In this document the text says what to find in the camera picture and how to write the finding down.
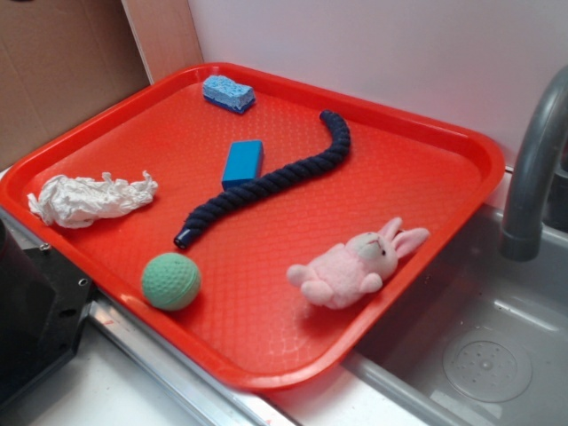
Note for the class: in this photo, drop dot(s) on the blue sponge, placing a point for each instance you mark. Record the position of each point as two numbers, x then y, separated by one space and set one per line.
224 92

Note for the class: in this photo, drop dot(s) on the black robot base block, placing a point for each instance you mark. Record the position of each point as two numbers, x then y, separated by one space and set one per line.
44 302

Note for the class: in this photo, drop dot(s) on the red plastic tray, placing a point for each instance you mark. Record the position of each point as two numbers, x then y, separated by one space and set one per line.
248 326

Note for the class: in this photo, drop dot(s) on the blue rectangular block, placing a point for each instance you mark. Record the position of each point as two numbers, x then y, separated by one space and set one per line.
243 164

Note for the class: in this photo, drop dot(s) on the pink plush bunny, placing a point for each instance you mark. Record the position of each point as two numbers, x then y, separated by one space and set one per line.
349 271

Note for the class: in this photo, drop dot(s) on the green dimpled ball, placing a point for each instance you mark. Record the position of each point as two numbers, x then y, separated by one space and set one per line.
171 282

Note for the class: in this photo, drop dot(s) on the crumpled white paper towel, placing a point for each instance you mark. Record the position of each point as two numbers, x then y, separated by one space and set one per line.
76 203

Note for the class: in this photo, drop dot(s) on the grey toy sink basin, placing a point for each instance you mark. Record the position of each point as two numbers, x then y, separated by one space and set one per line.
476 339

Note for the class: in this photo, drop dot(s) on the grey toy faucet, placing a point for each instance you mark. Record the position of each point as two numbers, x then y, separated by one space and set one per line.
537 193

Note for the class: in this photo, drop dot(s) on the brown cardboard panel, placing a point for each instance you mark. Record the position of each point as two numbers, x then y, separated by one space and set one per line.
64 61

